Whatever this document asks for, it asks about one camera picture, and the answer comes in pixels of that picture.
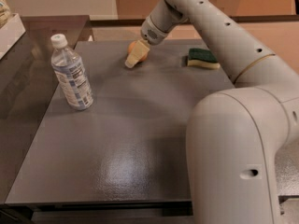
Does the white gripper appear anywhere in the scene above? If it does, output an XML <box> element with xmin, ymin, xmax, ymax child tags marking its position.
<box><xmin>125</xmin><ymin>0</ymin><xmax>187</xmax><ymax>68</ymax></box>

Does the orange fruit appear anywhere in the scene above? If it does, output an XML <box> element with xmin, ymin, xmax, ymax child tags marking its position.
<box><xmin>128</xmin><ymin>41</ymin><xmax>149</xmax><ymax>62</ymax></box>

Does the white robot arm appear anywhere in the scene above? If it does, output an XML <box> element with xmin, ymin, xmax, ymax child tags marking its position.
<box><xmin>125</xmin><ymin>0</ymin><xmax>299</xmax><ymax>224</ymax></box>

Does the green and yellow sponge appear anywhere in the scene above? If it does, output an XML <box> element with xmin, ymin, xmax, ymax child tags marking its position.
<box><xmin>187</xmin><ymin>48</ymin><xmax>220</xmax><ymax>69</ymax></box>

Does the clear plastic water bottle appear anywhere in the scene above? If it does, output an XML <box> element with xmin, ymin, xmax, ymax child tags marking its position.
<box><xmin>50</xmin><ymin>34</ymin><xmax>93</xmax><ymax>110</ymax></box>

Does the dark side table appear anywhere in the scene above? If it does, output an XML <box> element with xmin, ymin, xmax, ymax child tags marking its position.
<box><xmin>0</xmin><ymin>15</ymin><xmax>93</xmax><ymax>206</ymax></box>

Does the white box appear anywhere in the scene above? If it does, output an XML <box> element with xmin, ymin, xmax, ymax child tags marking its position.
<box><xmin>0</xmin><ymin>13</ymin><xmax>25</xmax><ymax>60</ymax></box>

